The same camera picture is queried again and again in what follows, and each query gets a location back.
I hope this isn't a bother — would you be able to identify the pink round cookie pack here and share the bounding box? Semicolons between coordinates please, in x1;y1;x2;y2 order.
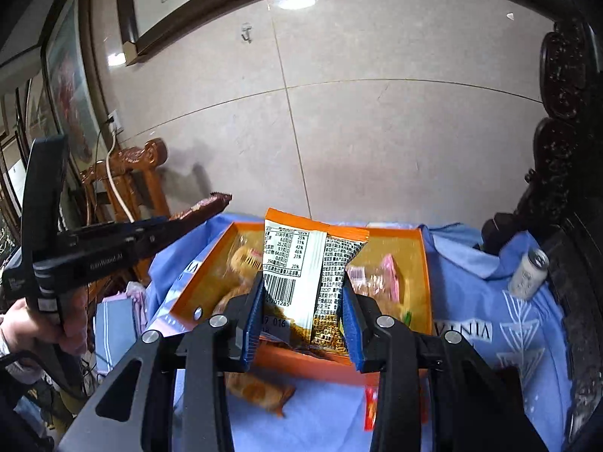
346;254;401;303

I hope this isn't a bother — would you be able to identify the orange white snack bag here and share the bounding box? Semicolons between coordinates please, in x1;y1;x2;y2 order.
262;208;369;354

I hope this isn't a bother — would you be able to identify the long bread clear pack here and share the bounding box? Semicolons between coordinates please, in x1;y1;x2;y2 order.
225;373;295;417

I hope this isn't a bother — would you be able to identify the brown triangular snack pack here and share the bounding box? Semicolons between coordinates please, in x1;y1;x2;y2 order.
170;192;232;223

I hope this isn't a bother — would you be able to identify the red biscuit pack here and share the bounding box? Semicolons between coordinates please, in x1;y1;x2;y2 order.
364;386;429;432

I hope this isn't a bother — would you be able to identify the person's left hand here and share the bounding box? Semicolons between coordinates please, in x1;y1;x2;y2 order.
1;287;88;355

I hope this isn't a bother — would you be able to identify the orange cardboard box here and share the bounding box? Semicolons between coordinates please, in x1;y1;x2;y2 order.
168;221;432;387

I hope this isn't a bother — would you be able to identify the folded striped cloth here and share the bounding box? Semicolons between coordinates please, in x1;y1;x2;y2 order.
93;282;147;376

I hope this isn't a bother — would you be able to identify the carved wooden chair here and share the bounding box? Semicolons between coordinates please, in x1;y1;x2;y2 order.
77;137;172;288

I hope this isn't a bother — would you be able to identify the blue patterned tablecloth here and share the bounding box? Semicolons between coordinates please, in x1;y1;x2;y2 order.
141;211;581;452

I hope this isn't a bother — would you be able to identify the white beverage can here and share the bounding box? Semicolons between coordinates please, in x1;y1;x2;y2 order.
507;248;550;301

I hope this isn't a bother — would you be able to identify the dark carved wooden furniture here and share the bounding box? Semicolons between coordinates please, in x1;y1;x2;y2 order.
482;0;602;451

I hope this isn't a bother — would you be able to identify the white power cable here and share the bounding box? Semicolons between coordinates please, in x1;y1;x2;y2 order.
104;123;136;224

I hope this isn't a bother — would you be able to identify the wall socket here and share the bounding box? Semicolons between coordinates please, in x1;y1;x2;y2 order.
106;109;122;135

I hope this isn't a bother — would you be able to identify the framed painting left wall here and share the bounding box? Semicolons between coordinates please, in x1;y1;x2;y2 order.
44;0;110;171

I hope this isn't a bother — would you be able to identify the wall hook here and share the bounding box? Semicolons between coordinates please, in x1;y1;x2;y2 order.
240;23;253;44

